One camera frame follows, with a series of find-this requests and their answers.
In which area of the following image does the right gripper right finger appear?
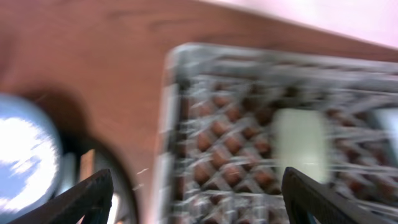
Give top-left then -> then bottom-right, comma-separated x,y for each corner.
282,167 -> 388,224

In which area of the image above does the black round tray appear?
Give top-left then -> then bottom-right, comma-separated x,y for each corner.
61,133 -> 140,224

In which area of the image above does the dark blue plate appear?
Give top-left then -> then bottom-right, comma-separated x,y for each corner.
1,93 -> 62,214

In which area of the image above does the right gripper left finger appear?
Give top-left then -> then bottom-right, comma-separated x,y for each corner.
11,169 -> 114,224

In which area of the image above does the teal bowl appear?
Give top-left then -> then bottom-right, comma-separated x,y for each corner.
272,108 -> 330,184

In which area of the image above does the light blue plastic knife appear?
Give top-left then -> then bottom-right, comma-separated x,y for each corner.
56,152 -> 76,196

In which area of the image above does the grey dishwasher rack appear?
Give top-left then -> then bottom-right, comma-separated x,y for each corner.
153,43 -> 397,223

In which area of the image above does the wooden chopstick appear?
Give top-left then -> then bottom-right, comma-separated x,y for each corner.
79,149 -> 95,182

